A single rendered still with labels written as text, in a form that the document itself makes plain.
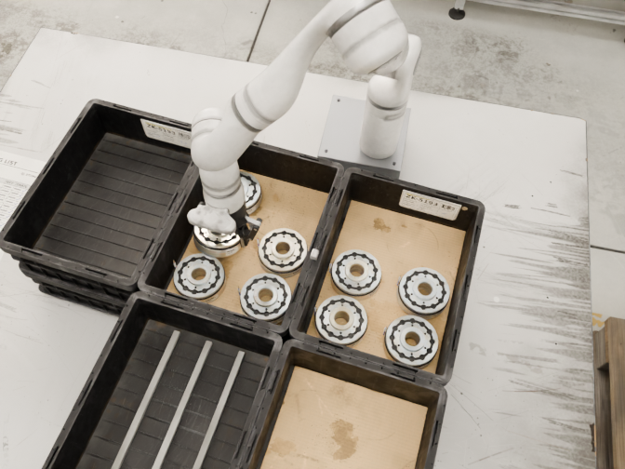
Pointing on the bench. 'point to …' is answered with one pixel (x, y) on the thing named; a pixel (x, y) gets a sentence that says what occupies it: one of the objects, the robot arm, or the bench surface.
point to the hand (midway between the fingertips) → (232, 236)
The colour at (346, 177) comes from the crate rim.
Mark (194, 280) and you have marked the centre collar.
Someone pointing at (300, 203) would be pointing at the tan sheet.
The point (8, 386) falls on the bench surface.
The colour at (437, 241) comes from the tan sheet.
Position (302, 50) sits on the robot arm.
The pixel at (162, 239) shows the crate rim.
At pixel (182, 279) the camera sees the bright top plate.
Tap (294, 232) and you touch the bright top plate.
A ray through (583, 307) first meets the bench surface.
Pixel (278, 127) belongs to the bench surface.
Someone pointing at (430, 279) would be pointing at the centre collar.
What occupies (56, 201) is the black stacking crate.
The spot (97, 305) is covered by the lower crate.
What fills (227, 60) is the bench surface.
